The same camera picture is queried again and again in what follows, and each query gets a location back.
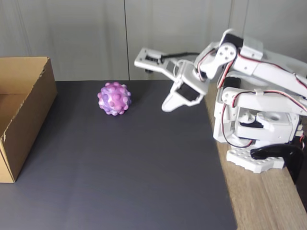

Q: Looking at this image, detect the black table clamp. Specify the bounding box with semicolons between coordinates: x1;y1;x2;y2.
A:
250;144;304;185

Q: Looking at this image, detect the black camera cable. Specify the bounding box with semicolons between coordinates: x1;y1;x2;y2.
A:
160;51;201;59

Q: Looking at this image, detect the dark grey table mat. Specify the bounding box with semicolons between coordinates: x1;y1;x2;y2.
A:
0;80;238;230

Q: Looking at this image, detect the brown cardboard box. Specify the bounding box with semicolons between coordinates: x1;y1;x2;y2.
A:
0;56;58;184

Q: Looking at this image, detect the thin white cable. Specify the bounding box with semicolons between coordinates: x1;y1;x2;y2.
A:
172;60;190;75

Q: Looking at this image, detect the pink purple bumpy ball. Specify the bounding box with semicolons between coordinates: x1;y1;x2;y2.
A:
97;82;132;116

